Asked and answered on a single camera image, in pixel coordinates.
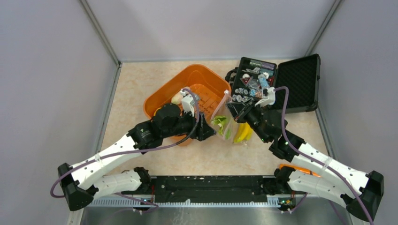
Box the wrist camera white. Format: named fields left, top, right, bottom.
left=180, top=90, right=200, bottom=117
left=255, top=87, right=276, bottom=107

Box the clear zip top bag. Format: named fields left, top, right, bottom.
left=210, top=90, right=253, bottom=147

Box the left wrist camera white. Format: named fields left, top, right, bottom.
left=180, top=90, right=200, bottom=117

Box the orange plastic basket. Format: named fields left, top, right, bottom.
left=143, top=64, right=232, bottom=147

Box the black poker chip case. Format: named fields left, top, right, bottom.
left=225, top=54, right=321, bottom=113

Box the white radish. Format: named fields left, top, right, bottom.
left=171, top=93, right=184, bottom=105

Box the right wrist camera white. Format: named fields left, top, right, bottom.
left=255, top=87, right=276, bottom=107

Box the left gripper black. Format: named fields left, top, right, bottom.
left=163, top=106, right=216, bottom=141

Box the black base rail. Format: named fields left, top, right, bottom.
left=146, top=175, right=281, bottom=204

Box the green leafy vegetable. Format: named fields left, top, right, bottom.
left=211, top=115, right=232, bottom=140

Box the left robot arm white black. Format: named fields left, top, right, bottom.
left=58, top=104, right=216, bottom=211

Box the orange handled tool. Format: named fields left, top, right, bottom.
left=278, top=164, right=320, bottom=178

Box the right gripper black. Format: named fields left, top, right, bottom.
left=226, top=97, right=270, bottom=143

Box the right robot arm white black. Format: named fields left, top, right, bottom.
left=226, top=100, right=384, bottom=225

